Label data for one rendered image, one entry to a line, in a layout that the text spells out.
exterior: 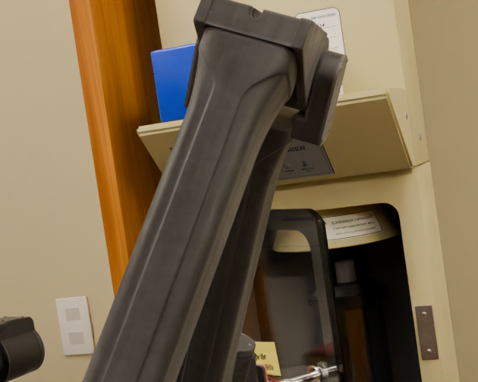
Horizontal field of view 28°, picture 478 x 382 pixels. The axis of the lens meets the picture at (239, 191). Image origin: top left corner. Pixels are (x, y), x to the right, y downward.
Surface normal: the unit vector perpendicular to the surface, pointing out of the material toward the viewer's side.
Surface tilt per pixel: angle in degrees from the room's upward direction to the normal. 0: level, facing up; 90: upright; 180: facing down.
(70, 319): 90
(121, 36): 90
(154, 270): 69
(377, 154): 135
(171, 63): 90
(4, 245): 90
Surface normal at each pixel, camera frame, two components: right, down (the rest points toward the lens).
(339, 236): -0.12, -0.33
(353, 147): -0.14, 0.77
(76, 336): -0.34, 0.10
